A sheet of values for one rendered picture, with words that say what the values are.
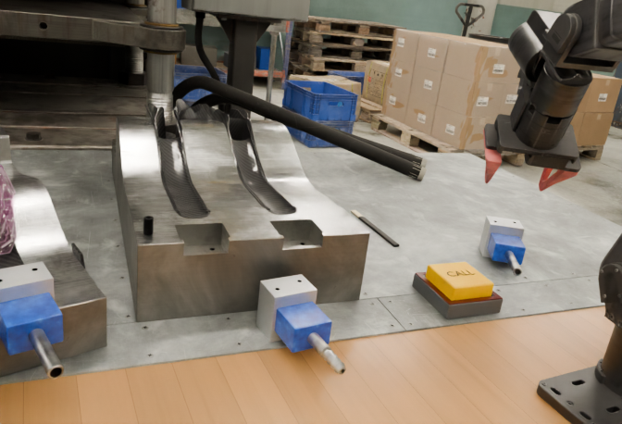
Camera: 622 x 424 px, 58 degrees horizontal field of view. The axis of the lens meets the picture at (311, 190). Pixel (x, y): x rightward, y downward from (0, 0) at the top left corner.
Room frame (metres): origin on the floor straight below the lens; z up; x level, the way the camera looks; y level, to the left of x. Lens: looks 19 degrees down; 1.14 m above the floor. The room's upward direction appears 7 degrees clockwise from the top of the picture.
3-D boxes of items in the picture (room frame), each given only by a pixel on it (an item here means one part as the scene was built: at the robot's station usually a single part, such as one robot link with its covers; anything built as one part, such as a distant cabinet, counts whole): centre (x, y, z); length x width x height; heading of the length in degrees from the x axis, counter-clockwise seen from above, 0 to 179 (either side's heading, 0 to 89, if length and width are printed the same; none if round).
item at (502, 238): (0.75, -0.29, 0.83); 0.13 x 0.05 x 0.05; 175
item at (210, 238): (0.55, 0.11, 0.87); 0.05 x 0.05 x 0.04; 23
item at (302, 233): (0.59, 0.01, 0.87); 0.05 x 0.05 x 0.04; 23
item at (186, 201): (0.76, 0.15, 0.92); 0.35 x 0.16 x 0.09; 23
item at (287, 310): (0.48, -0.01, 0.83); 0.13 x 0.05 x 0.05; 32
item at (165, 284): (0.78, 0.14, 0.87); 0.50 x 0.26 x 0.14; 23
